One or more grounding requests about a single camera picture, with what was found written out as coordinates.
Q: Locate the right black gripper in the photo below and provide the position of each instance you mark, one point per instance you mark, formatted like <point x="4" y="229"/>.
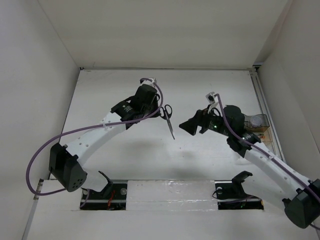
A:
<point x="191" y="125"/>

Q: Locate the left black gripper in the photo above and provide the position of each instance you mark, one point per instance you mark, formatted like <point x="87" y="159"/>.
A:
<point x="156" y="102"/>

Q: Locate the black handled scissors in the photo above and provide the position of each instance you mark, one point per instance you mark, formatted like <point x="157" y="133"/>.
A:
<point x="166" y="112"/>

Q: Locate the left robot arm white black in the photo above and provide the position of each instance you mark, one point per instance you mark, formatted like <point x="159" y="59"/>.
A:
<point x="66" y="162"/>

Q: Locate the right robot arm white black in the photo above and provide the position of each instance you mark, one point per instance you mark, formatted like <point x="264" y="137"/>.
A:
<point x="295" y="194"/>

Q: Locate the grey transparent container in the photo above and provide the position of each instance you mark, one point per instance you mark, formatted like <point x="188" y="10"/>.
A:
<point x="263" y="116"/>

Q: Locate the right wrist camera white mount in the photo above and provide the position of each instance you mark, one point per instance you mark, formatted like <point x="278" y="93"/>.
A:
<point x="213" y="101"/>

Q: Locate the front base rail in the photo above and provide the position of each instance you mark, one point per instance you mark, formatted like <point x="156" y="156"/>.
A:
<point x="169" y="195"/>

